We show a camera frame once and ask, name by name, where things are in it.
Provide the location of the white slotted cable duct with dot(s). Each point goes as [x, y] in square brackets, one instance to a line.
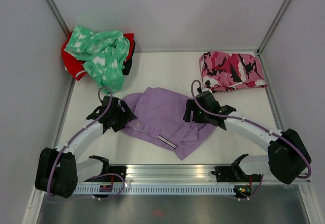
[95, 189]

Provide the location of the green tie-dye garment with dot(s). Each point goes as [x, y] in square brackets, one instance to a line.
[102, 53]

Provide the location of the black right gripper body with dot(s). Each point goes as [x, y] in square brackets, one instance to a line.
[199, 116]

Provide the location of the purple trousers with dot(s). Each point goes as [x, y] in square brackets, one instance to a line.
[159, 121]

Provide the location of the aluminium frame post right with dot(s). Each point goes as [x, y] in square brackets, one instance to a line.
[284, 6]

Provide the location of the black garment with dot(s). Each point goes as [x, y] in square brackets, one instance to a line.
[129, 60]

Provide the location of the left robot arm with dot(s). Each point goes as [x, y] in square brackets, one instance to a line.
[59, 171]

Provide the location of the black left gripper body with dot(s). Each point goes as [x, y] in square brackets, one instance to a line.
[121, 119]

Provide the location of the aluminium frame post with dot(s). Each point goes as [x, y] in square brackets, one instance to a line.
[284, 6]
[58, 17]

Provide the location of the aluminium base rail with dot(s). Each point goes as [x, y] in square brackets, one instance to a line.
[187, 174]

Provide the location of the aluminium frame post left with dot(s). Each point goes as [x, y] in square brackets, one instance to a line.
[58, 17]

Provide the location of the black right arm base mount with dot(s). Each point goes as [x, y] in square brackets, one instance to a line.
[226, 174]

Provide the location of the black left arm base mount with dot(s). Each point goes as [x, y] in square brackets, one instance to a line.
[113, 177]

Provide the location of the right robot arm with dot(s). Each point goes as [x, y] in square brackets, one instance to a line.
[286, 156]

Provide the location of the red garment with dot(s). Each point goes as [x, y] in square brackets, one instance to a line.
[75, 67]

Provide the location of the pink camouflage trousers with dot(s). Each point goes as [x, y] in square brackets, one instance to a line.
[221, 71]

